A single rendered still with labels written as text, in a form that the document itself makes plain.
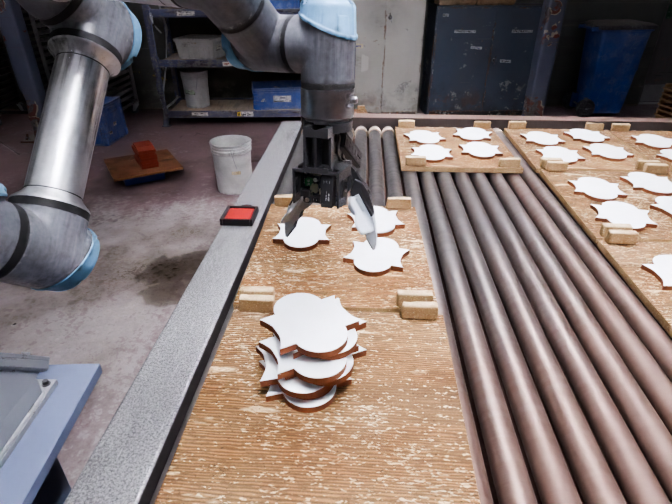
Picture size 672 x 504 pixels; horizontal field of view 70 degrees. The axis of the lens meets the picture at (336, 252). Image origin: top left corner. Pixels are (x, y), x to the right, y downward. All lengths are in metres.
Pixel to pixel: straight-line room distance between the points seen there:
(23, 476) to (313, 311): 0.42
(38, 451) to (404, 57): 5.06
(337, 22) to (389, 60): 4.77
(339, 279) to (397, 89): 4.69
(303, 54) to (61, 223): 0.45
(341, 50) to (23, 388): 0.64
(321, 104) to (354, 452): 0.44
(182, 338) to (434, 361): 0.40
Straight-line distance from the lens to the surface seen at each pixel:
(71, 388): 0.88
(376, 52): 5.40
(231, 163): 3.56
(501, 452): 0.67
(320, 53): 0.67
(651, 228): 1.27
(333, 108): 0.68
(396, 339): 0.76
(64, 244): 0.85
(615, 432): 0.75
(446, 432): 0.65
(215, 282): 0.95
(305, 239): 1.00
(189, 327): 0.85
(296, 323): 0.66
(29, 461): 0.80
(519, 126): 1.89
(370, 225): 0.75
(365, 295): 0.85
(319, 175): 0.70
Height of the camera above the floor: 1.43
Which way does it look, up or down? 30 degrees down
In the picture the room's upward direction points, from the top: straight up
